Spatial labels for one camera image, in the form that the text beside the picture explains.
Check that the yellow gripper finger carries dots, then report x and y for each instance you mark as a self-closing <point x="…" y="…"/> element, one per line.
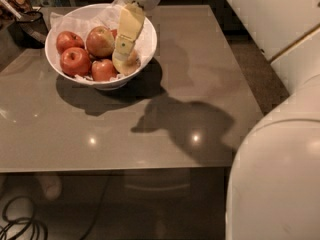
<point x="130" y="25"/>

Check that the yellow-green apple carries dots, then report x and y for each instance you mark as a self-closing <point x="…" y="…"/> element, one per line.
<point x="129" y="66"/>

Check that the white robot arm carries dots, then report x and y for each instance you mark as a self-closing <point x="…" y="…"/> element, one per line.
<point x="274" y="184"/>

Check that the small red apple back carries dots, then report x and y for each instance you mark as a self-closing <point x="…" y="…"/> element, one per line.
<point x="114" y="33"/>

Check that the large red-green apple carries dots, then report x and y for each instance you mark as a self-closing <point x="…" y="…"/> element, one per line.
<point x="100" y="42"/>

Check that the white bowl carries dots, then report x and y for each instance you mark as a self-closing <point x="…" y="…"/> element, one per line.
<point x="148" y="47"/>

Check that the red apple front centre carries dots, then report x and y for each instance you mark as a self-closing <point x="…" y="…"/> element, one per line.
<point x="103" y="70"/>

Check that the red apple far left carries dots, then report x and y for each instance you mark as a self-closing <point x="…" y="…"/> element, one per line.
<point x="68" y="39"/>

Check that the red apple front left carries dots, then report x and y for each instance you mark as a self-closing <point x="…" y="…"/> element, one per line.
<point x="75" y="61"/>

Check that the white tissue paper liner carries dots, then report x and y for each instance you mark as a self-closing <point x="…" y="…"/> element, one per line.
<point x="76" y="22"/>

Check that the black basket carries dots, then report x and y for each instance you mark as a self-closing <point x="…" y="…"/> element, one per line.
<point x="30" y="31"/>

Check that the snack bags clutter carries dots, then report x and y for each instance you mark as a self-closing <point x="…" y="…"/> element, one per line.
<point x="22" y="6"/>

